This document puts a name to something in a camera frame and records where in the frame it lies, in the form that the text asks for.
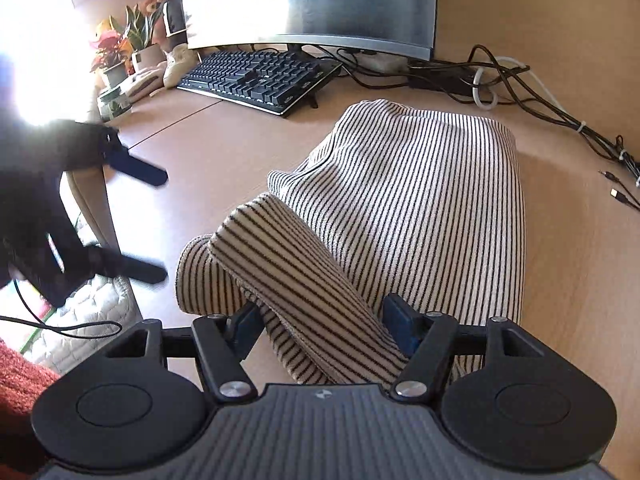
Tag beige striped knit garment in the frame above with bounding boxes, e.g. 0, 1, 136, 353
176, 100, 525, 386

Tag potted plants on sill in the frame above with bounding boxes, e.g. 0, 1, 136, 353
89, 0, 202, 122

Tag black mechanical keyboard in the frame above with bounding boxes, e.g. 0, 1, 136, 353
178, 50, 342, 117

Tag black curved monitor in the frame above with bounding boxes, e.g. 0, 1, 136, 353
182, 0, 437, 60

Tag loose black USB cable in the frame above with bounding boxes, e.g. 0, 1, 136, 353
610, 186, 640, 212

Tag loose black audio cable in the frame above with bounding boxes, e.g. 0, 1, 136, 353
598, 169, 640, 196

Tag black cable bundle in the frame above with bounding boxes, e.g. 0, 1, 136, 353
294, 43, 640, 187

